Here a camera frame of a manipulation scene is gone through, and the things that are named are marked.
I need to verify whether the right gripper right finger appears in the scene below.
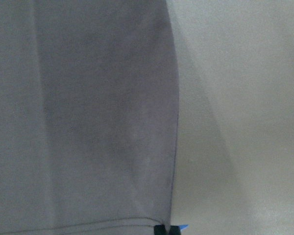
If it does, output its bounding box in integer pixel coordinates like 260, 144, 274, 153
168, 225, 181, 235

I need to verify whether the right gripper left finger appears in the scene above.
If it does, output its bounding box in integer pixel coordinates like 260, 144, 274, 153
153, 224, 167, 235

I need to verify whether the dark brown t-shirt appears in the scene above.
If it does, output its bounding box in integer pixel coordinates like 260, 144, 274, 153
0, 0, 179, 235

